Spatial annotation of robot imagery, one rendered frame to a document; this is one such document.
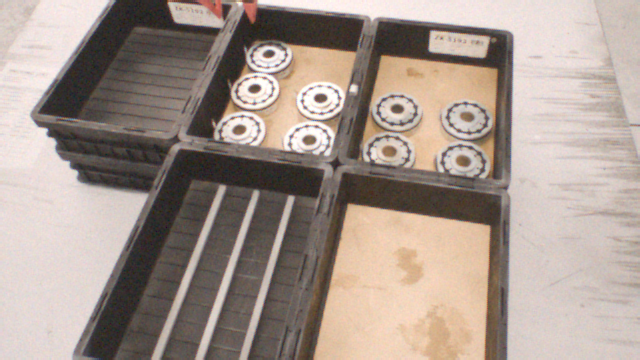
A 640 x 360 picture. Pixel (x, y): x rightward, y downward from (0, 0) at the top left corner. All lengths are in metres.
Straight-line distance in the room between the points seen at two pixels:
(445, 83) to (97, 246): 0.81
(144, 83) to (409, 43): 0.60
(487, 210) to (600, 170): 0.41
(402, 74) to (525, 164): 0.34
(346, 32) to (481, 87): 0.32
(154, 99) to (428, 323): 0.74
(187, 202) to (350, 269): 0.34
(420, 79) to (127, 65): 0.67
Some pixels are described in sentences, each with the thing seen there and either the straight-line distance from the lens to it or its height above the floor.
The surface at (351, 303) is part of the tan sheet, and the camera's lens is 0.97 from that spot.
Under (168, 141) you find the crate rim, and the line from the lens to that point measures 1.09.
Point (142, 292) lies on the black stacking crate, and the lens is 1.04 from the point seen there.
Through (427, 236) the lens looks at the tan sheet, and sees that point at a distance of 1.03.
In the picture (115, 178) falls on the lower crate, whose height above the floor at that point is 0.74.
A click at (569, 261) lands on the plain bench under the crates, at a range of 1.21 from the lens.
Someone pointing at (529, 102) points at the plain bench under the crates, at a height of 0.70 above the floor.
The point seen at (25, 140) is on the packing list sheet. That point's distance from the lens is 1.53.
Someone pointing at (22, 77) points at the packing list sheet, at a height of 0.70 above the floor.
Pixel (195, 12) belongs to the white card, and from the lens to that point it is 1.37.
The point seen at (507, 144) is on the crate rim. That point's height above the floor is 0.92.
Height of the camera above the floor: 1.73
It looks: 52 degrees down
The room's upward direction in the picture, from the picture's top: 2 degrees counter-clockwise
